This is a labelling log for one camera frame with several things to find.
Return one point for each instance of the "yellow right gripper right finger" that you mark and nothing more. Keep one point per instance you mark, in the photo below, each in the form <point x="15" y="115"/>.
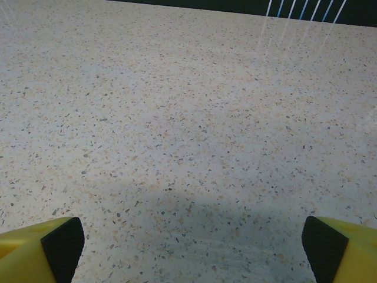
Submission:
<point x="347" y="253"/>

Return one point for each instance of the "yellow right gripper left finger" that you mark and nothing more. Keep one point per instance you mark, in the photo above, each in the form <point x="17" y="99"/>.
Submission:
<point x="26" y="253"/>

